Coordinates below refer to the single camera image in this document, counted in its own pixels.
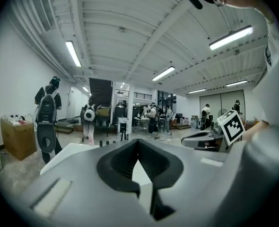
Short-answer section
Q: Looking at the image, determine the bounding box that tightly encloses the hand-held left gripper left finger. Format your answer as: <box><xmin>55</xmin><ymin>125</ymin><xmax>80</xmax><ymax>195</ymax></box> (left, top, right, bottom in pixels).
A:
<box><xmin>23</xmin><ymin>138</ymin><xmax>159</xmax><ymax>227</ymax></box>

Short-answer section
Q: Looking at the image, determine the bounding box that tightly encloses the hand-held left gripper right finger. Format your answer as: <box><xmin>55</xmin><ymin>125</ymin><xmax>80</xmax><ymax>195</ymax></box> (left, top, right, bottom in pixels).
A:
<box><xmin>138</xmin><ymin>138</ymin><xmax>243</xmax><ymax>227</ymax></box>

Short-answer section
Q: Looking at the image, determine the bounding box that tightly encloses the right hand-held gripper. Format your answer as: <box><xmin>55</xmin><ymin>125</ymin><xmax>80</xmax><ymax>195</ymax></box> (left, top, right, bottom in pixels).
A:
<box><xmin>181</xmin><ymin>109</ymin><xmax>246</xmax><ymax>153</ymax></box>

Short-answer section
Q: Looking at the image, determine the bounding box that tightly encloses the person's right forearm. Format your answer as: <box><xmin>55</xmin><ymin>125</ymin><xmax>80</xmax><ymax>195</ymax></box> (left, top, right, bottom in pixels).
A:
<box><xmin>241</xmin><ymin>121</ymin><xmax>270</xmax><ymax>142</ymax></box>

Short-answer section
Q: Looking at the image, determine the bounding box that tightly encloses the standing fan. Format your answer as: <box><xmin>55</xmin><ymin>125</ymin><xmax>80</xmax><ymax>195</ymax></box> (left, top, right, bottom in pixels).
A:
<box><xmin>216</xmin><ymin>109</ymin><xmax>228</xmax><ymax>124</ymax></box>

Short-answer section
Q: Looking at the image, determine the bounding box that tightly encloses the large grey double door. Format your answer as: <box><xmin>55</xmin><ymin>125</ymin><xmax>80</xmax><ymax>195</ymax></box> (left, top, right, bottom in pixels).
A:
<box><xmin>199</xmin><ymin>90</ymin><xmax>246</xmax><ymax>127</ymax></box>

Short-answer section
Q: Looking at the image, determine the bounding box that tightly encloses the low wooden platform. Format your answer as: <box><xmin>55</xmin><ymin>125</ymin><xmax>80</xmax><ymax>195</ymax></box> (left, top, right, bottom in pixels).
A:
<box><xmin>55</xmin><ymin>123</ymin><xmax>83</xmax><ymax>135</ymax></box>

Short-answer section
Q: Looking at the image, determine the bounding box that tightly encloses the person's white printed t-shirt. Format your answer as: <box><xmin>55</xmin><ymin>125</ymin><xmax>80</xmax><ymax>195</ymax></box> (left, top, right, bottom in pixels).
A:
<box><xmin>252</xmin><ymin>20</ymin><xmax>279</xmax><ymax>127</ymax></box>

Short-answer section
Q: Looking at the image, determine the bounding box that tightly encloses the brown cardboard box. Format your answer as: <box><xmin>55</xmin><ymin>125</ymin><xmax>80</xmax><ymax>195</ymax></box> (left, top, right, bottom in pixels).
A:
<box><xmin>0</xmin><ymin>117</ymin><xmax>38</xmax><ymax>161</ymax></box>

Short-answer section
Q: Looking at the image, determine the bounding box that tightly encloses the white door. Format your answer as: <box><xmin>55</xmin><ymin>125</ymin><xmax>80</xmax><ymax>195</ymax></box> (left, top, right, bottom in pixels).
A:
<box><xmin>67</xmin><ymin>86</ymin><xmax>78</xmax><ymax>120</ymax></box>

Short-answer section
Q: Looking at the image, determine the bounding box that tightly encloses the black balcony railing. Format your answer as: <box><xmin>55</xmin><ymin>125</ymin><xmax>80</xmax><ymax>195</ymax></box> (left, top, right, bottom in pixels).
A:
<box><xmin>114</xmin><ymin>88</ymin><xmax>154</xmax><ymax>99</ymax></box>

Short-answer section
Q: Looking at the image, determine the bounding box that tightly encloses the dark staircase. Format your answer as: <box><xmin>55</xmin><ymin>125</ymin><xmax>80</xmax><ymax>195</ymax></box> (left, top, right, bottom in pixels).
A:
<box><xmin>89</xmin><ymin>78</ymin><xmax>113</xmax><ymax>104</ymax></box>

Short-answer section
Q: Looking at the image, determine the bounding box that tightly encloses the ceiling air vent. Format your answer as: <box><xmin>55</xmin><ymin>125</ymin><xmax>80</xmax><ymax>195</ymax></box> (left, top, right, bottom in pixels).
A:
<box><xmin>34</xmin><ymin>0</ymin><xmax>52</xmax><ymax>33</ymax></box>

